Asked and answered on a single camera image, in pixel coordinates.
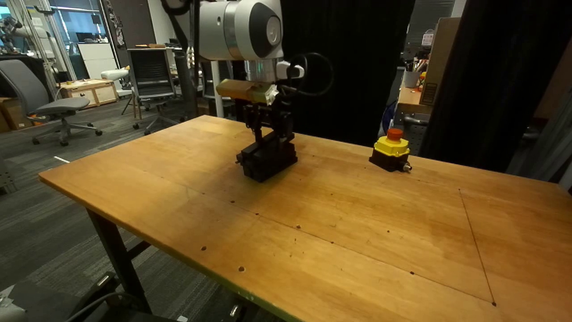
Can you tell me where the beige wrist camera box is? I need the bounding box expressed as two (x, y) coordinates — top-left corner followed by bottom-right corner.
(216, 79), (276, 106)

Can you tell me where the black rolling cart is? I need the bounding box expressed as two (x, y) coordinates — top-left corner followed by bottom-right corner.
(128, 48), (176, 134)

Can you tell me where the grey office chair background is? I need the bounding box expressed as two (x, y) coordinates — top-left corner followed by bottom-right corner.
(0, 59), (103, 147)

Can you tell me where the black pad centre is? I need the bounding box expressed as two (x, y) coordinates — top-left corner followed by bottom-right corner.
(235, 141), (296, 183)

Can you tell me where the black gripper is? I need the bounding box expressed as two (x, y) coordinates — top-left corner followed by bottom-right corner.
(242, 100), (294, 143)

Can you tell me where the black chair front corner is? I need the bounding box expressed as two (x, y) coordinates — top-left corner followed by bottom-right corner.
(0, 272), (173, 322)

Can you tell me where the yellow emergency stop button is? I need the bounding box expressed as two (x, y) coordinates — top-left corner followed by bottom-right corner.
(369, 129), (410, 172)

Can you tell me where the black table leg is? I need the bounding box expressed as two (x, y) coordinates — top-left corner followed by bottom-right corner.
(87, 209), (149, 313)

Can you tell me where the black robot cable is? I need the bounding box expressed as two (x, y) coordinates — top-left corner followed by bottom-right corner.
(283, 50), (335, 98)

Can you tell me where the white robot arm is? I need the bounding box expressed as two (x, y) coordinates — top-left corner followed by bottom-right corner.
(160, 0), (289, 106)

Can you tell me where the black curtain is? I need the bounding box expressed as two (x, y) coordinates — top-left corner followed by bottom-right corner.
(280, 0), (572, 172)

